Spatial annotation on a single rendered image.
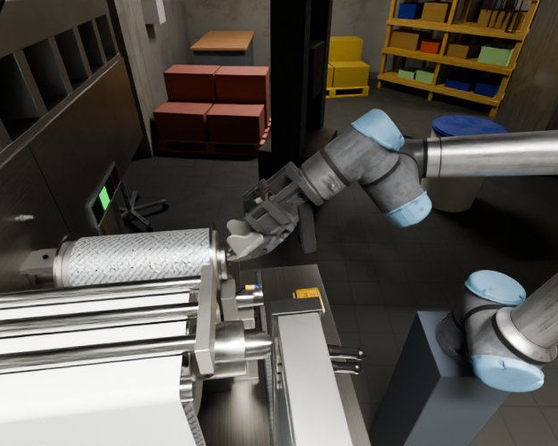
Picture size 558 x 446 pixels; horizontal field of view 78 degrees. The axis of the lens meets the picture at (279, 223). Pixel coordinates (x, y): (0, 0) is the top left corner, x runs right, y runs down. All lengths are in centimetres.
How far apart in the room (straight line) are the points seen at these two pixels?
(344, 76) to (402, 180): 532
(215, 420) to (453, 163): 72
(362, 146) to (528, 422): 183
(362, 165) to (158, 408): 41
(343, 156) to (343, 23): 634
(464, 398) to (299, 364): 85
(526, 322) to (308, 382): 55
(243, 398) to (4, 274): 54
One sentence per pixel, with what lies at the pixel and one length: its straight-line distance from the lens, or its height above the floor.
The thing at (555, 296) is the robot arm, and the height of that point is 126.
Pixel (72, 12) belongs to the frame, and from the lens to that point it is 114.
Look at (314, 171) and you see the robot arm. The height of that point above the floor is 145.
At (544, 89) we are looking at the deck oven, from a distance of 431.
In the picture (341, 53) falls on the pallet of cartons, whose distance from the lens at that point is 618.
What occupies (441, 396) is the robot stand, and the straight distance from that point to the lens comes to 109.
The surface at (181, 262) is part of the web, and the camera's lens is 62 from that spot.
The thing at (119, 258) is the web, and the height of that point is 130.
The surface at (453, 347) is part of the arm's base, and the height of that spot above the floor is 93.
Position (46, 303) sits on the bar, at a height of 144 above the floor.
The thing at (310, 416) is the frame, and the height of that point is 144.
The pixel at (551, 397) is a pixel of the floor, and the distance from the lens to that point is 232.
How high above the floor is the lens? 171
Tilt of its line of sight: 37 degrees down
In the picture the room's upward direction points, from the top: straight up
